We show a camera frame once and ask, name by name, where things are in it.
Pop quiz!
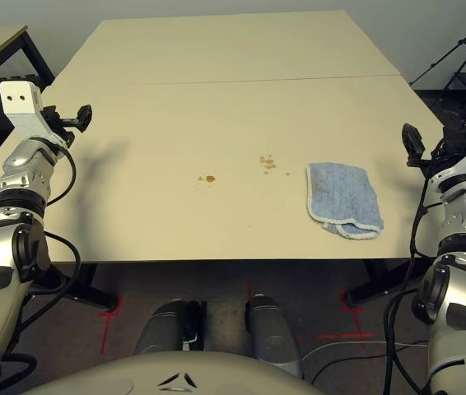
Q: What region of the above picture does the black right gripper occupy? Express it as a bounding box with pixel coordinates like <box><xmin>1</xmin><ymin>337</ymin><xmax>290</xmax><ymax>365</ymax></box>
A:
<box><xmin>401</xmin><ymin>122</ymin><xmax>466</xmax><ymax>170</ymax></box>

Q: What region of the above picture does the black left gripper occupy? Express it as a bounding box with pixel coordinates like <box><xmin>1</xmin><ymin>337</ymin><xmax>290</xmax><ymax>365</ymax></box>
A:
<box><xmin>41</xmin><ymin>105</ymin><xmax>94</xmax><ymax>147</ymax></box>

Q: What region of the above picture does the blue terry rag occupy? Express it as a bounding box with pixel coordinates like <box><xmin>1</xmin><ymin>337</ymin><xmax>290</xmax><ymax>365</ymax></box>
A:
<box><xmin>306</xmin><ymin>161</ymin><xmax>385</xmax><ymax>241</ymax></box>

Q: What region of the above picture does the black table leg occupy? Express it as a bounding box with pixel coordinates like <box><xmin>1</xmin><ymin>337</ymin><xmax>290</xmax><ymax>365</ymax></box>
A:
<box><xmin>67</xmin><ymin>262</ymin><xmax>121</xmax><ymax>312</ymax></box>
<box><xmin>345</xmin><ymin>258</ymin><xmax>414</xmax><ymax>308</ymax></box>

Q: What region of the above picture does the cluster of brown liquid drops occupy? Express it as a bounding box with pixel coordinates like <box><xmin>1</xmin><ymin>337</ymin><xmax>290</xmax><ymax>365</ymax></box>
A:
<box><xmin>258</xmin><ymin>154</ymin><xmax>292</xmax><ymax>177</ymax></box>

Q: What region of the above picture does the red floor tape cross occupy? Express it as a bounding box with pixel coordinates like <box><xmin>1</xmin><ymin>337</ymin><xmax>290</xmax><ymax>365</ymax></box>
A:
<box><xmin>98</xmin><ymin>293</ymin><xmax>125</xmax><ymax>356</ymax></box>
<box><xmin>316</xmin><ymin>289</ymin><xmax>377</xmax><ymax>350</ymax></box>

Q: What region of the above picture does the grey robot left leg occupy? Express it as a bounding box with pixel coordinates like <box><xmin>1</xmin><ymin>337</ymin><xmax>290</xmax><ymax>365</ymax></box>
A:
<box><xmin>133</xmin><ymin>300</ymin><xmax>209</xmax><ymax>356</ymax></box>

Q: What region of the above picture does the grey robot leg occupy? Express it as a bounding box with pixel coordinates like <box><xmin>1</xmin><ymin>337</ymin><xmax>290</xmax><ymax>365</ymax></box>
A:
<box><xmin>133</xmin><ymin>300</ymin><xmax>209</xmax><ymax>356</ymax></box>
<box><xmin>244</xmin><ymin>293</ymin><xmax>305</xmax><ymax>379</ymax></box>

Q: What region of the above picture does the grey robot right leg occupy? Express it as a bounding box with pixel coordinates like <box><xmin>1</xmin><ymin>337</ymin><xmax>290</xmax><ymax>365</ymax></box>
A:
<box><xmin>244</xmin><ymin>293</ymin><xmax>305</xmax><ymax>379</ymax></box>

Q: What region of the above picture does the grey robot torso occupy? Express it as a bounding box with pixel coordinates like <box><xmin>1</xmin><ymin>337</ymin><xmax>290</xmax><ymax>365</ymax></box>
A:
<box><xmin>21</xmin><ymin>349</ymin><xmax>321</xmax><ymax>395</ymax></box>

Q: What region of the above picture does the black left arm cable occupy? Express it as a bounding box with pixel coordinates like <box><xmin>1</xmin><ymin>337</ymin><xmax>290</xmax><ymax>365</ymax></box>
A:
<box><xmin>0</xmin><ymin>146</ymin><xmax>83</xmax><ymax>371</ymax></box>

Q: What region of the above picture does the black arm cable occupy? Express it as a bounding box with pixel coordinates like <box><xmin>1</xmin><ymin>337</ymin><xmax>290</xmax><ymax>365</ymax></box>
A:
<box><xmin>0</xmin><ymin>146</ymin><xmax>83</xmax><ymax>371</ymax></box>
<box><xmin>384</xmin><ymin>137</ymin><xmax>449</xmax><ymax>395</ymax></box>

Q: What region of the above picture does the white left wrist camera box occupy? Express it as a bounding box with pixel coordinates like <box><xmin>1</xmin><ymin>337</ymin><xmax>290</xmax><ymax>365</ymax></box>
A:
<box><xmin>0</xmin><ymin>80</ymin><xmax>53</xmax><ymax>140</ymax></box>

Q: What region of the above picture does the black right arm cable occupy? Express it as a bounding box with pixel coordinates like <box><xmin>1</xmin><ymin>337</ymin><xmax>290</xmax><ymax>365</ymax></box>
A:
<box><xmin>384</xmin><ymin>137</ymin><xmax>449</xmax><ymax>395</ymax></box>

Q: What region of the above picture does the thin white floor cable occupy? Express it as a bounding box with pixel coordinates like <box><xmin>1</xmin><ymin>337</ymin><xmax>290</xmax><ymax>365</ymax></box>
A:
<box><xmin>301</xmin><ymin>338</ymin><xmax>431</xmax><ymax>372</ymax></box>

